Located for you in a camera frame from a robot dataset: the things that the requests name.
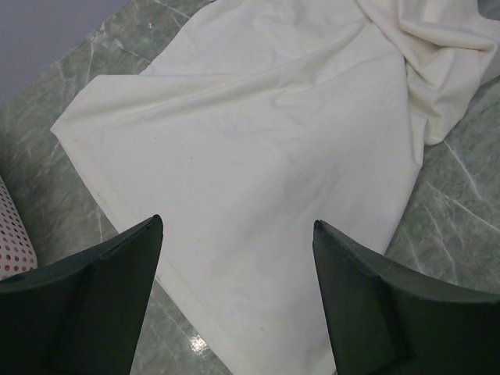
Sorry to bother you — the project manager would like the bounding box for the cream white t-shirt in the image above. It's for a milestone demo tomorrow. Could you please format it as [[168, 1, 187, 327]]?
[[52, 1, 499, 374]]

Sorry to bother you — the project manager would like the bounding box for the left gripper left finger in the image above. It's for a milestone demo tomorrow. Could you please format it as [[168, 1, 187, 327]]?
[[1, 215, 163, 374]]

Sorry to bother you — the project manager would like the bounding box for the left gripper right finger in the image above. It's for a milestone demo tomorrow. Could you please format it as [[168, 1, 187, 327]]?
[[313, 220, 499, 374]]

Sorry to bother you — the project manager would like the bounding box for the white plastic laundry basket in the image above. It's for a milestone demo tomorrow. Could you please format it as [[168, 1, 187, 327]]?
[[0, 180, 38, 280]]

